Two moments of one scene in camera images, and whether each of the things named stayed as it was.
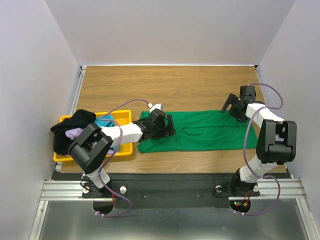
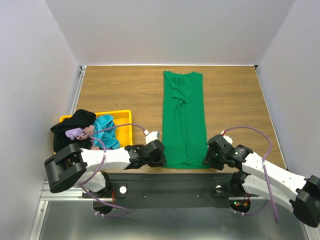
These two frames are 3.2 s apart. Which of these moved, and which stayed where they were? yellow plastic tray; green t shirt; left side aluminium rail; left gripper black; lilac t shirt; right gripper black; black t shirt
Moved: green t shirt; left gripper black; right gripper black
Stayed: yellow plastic tray; lilac t shirt; left side aluminium rail; black t shirt
